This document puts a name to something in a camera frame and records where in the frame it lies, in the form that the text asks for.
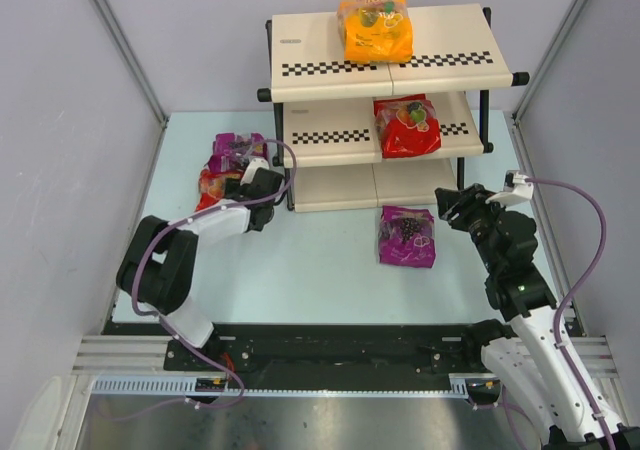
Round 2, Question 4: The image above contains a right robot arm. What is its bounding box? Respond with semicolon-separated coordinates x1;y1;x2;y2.
435;183;639;449

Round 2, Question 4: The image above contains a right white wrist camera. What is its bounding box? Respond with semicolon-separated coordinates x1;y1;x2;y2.
486;170;534;207

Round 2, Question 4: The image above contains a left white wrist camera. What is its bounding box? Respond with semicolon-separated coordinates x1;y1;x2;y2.
241;157;270;185

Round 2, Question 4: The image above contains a red fruit gummy bag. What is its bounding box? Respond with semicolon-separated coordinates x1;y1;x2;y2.
373;94;442;159
195;167;243;212

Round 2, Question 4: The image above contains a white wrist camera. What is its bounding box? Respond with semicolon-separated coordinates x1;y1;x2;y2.
241;157;270;185
486;170;534;207

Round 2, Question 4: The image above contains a beige three-tier shelf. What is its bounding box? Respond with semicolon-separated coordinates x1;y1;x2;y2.
257;4;530;212

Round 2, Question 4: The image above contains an orange mango gummy bag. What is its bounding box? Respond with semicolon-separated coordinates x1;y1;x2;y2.
336;0;414;64

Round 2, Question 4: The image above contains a grey cable duct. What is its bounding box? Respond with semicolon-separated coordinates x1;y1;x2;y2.
92;373;499;398

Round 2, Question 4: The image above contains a purple grape gummy bag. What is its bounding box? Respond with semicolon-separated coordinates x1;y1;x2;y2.
378;205;436;268
207;132;268;173

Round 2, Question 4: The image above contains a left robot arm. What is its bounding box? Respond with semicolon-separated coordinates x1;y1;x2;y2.
116;168;287;349

